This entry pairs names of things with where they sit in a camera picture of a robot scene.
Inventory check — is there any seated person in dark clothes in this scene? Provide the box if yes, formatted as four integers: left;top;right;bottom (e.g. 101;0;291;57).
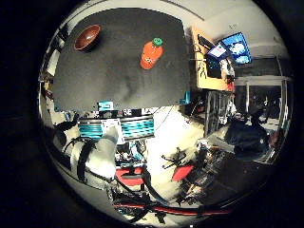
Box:
207;107;271;160

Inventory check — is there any blue-lit computer monitor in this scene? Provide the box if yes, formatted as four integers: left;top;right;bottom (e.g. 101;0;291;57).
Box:
220;31;254;66

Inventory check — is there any wooden desk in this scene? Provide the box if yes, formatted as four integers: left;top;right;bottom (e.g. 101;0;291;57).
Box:
191;27;236;93

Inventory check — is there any brown bowl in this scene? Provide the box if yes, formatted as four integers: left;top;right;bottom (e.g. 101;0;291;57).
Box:
73;24;103;52

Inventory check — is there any open laptop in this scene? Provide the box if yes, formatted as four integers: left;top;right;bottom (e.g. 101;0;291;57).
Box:
206;43;231;63

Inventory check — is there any orange bottle with green cap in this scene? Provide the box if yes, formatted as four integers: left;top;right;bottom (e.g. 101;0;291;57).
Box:
139;37;164;70

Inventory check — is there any small teal box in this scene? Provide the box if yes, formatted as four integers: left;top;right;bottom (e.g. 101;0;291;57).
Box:
97;100;115;112

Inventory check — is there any red stool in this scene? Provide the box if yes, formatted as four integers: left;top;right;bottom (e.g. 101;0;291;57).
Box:
114;166;145;187

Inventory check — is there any metal rack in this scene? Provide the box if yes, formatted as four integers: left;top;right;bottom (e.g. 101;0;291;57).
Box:
203;89;236;138

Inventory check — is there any dark grey table mat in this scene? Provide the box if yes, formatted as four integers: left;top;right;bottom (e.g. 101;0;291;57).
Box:
51;8;191;113

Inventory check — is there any red chair seat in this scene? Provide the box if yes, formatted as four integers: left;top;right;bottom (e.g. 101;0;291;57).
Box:
171;164;195;182

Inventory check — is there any teal table clamp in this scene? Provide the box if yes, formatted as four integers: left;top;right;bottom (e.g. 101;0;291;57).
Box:
179;90;192;105

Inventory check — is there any red cable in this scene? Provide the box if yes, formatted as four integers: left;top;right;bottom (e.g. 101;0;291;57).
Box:
113;202;234;218

